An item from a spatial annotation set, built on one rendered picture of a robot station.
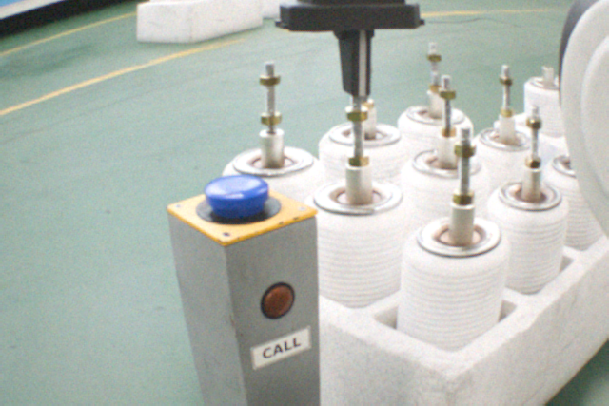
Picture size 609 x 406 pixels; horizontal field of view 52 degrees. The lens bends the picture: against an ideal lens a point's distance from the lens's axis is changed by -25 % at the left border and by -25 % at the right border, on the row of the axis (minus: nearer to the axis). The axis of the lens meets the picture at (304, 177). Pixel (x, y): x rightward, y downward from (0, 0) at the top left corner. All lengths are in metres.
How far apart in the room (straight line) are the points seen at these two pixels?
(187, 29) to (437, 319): 2.39
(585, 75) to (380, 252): 0.42
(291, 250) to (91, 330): 0.53
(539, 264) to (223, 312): 0.31
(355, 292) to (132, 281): 0.50
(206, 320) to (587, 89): 0.34
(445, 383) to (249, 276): 0.18
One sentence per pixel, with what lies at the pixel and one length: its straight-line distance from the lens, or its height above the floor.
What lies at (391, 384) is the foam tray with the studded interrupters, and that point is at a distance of 0.60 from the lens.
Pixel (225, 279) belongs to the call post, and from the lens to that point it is 0.47.
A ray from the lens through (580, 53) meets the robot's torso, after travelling 0.27.
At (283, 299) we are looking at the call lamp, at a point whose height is 0.26.
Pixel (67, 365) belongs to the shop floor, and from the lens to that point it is 0.90.
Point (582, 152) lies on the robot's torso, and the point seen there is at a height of 0.42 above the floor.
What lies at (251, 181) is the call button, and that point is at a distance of 0.50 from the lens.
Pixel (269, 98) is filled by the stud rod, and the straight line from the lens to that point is 0.74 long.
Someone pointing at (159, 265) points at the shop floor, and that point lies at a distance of 1.14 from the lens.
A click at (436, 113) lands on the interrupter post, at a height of 0.26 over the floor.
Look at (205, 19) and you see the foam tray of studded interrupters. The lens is 2.91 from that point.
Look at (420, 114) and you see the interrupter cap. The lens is 0.91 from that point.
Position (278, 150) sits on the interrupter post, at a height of 0.27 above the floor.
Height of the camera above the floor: 0.50
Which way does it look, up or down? 21 degrees down
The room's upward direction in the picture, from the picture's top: 2 degrees counter-clockwise
